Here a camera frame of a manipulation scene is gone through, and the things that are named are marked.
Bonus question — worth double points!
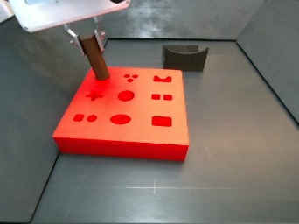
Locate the dark curved holder stand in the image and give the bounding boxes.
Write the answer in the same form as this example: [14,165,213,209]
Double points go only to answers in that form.
[163,45,210,72]

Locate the red shape sorter block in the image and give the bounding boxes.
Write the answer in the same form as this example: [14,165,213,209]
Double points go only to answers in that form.
[53,67,190,161]

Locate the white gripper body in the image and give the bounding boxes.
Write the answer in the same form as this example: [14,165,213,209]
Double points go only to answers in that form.
[8,0,131,32]

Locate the brown hexagon peg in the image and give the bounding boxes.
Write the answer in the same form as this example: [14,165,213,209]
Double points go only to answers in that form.
[79,35,110,81]

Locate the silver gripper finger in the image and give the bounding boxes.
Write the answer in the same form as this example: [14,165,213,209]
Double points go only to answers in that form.
[63,24,86,55]
[94,16,107,52]

